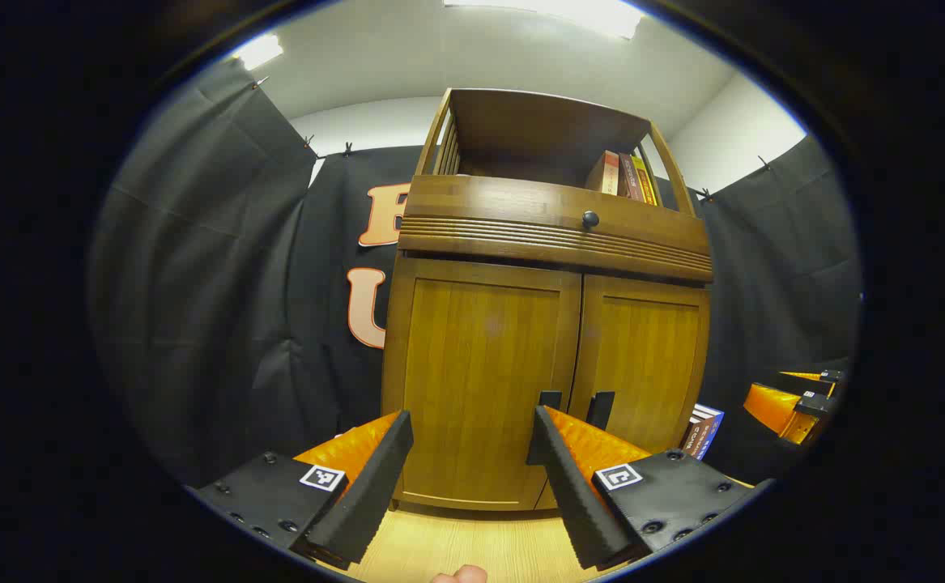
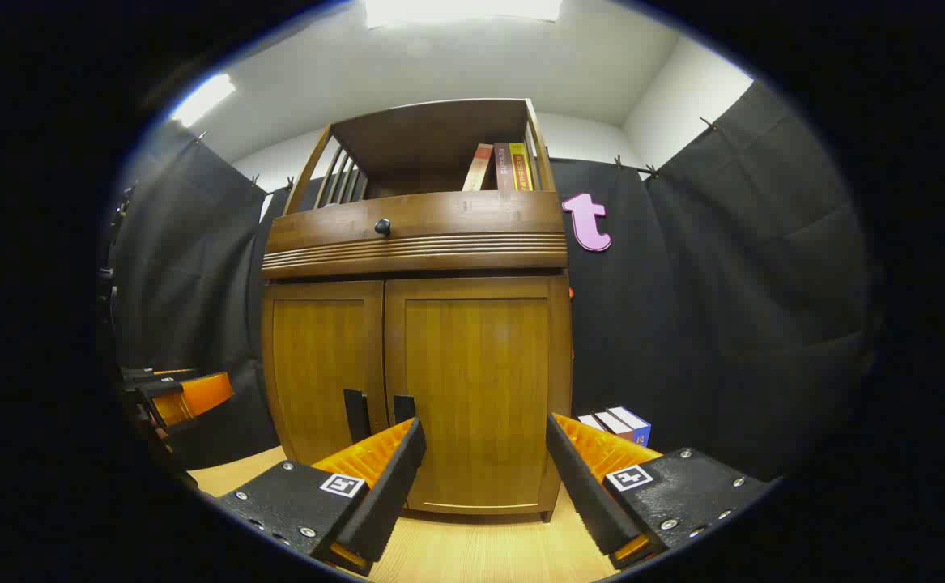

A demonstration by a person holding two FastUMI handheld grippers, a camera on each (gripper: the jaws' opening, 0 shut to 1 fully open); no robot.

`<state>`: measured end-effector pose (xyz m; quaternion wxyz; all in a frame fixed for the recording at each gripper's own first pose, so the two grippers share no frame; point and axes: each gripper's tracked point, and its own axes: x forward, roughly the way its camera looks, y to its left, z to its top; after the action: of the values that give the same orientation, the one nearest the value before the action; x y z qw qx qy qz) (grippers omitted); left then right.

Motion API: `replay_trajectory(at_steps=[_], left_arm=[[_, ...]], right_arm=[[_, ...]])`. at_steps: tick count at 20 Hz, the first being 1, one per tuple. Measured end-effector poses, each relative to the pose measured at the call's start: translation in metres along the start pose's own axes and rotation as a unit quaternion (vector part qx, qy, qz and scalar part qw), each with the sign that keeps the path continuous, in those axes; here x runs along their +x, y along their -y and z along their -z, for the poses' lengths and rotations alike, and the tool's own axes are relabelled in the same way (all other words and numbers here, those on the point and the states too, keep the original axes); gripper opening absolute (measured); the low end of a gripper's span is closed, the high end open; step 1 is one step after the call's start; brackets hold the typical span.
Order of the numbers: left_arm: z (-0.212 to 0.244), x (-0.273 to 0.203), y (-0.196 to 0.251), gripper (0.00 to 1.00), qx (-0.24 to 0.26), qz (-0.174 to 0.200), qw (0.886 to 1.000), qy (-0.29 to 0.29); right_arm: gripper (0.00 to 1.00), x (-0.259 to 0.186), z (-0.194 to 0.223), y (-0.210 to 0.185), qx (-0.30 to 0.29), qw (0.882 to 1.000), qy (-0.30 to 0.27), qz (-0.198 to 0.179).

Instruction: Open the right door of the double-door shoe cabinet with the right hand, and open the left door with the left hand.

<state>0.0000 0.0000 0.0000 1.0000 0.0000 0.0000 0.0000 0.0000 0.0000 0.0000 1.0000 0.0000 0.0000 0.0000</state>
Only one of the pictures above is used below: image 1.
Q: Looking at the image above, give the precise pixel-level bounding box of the wooden double-door shoe cabinet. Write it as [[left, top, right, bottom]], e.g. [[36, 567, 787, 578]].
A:
[[381, 87, 714, 513]]

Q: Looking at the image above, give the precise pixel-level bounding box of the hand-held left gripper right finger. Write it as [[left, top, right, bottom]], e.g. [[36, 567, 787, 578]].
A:
[[526, 405, 756, 572]]

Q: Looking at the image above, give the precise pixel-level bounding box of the wooden ribbed cabinet drawer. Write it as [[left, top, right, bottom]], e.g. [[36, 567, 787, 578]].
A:
[[398, 174, 714, 284]]

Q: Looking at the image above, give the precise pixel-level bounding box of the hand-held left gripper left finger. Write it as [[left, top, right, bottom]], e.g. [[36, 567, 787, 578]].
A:
[[189, 409, 415, 572]]

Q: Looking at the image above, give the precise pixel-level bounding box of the blue standing book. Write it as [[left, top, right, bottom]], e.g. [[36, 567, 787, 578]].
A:
[[695, 403, 726, 461]]

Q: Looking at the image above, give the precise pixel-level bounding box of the wooden cabinet door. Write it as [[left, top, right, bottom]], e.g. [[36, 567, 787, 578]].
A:
[[391, 257, 583, 511], [567, 274, 712, 456]]

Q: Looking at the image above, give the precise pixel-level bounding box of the ceiling light panel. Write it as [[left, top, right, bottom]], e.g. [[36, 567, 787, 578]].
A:
[[233, 32, 285, 71], [444, 0, 647, 40]]

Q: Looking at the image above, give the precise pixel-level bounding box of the black backdrop cloth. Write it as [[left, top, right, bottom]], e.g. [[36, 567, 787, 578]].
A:
[[87, 57, 862, 487]]

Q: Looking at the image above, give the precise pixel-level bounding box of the reddish brown standing book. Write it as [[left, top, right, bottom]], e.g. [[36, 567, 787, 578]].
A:
[[679, 417, 708, 456]]

